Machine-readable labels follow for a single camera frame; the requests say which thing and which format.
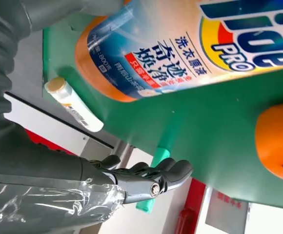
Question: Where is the white bottle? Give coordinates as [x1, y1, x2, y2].
[44, 77, 104, 134]

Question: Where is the white panel with black edge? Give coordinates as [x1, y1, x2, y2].
[3, 92, 114, 159]

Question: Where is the green table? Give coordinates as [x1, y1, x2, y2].
[42, 13, 283, 212]

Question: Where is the sign stand with red text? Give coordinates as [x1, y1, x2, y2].
[174, 177, 252, 234]

